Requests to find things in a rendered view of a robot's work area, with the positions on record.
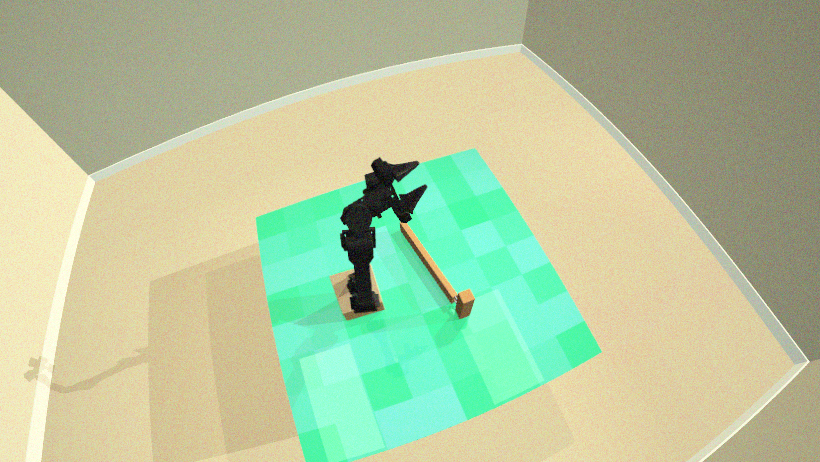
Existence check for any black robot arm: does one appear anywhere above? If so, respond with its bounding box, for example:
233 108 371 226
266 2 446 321
340 172 381 313

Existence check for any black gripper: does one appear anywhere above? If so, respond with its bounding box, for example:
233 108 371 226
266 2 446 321
361 158 428 223

